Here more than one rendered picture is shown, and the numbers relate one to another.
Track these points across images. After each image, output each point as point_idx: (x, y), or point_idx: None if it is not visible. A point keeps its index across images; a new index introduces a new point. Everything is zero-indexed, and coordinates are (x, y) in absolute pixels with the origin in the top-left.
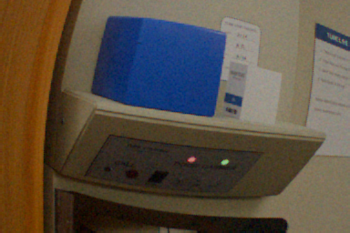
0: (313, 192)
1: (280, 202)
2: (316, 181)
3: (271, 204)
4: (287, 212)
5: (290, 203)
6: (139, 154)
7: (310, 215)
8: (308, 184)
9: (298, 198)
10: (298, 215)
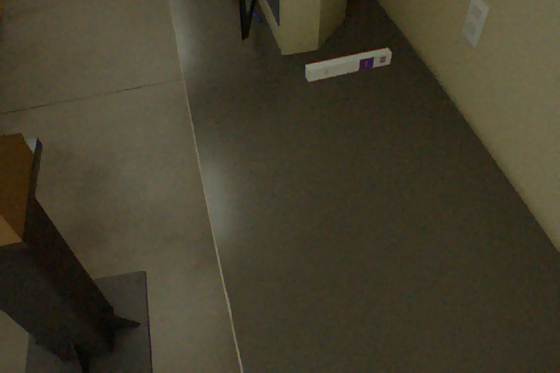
0: None
1: None
2: None
3: None
4: None
5: None
6: None
7: (543, 22)
8: None
9: None
10: (531, 9)
